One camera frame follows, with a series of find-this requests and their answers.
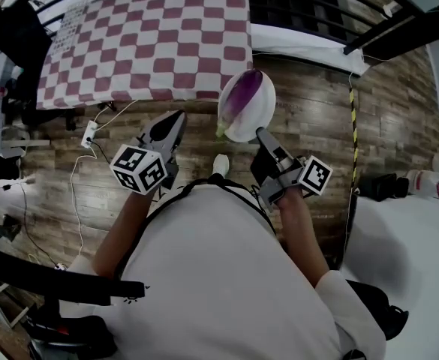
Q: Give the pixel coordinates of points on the black metal rack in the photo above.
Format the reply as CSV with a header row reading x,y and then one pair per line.
x,y
316,9

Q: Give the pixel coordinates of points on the black chair armrest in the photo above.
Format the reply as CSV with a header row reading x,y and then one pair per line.
x,y
54,281

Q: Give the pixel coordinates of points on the patterned paper sheet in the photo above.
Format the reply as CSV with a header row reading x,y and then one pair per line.
x,y
69,28

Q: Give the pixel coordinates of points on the person's left forearm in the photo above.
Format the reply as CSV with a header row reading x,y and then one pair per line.
x,y
121,231

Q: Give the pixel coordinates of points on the person's white shoe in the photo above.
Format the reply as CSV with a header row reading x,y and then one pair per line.
x,y
221,164

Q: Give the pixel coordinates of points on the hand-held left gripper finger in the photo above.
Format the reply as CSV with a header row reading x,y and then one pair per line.
x,y
178,137
153,131

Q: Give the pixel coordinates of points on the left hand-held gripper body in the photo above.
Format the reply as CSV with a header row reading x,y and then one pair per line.
x,y
140,169

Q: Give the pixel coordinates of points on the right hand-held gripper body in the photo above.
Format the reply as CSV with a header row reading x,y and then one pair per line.
x,y
283,171

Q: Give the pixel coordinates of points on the white side table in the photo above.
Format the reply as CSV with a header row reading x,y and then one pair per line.
x,y
410,276

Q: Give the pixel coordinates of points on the white power strip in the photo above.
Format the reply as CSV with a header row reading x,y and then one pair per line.
x,y
89,134

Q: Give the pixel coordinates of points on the white shelf board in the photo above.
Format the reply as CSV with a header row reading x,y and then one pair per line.
x,y
309,47

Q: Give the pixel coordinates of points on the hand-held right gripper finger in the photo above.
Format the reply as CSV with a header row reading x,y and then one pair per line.
x,y
267,139

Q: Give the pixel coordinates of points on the white round plate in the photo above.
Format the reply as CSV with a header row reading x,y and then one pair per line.
x,y
260,107

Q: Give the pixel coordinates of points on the black box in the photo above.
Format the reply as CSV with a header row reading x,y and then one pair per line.
x,y
381,186

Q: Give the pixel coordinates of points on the person's white shirt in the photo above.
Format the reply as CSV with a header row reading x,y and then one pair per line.
x,y
223,276

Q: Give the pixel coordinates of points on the black bag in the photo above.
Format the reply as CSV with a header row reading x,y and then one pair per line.
x,y
380,306

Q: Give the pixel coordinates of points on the yellow black striped strip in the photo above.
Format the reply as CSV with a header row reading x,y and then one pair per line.
x,y
353,133

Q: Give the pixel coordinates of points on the black office chair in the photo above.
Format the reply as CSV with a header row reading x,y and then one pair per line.
x,y
12,39

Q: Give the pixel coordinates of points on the person's right forearm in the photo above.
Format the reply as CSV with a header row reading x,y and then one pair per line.
x,y
301,234

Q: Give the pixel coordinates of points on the red white checkered table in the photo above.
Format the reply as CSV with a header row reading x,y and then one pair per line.
x,y
148,32

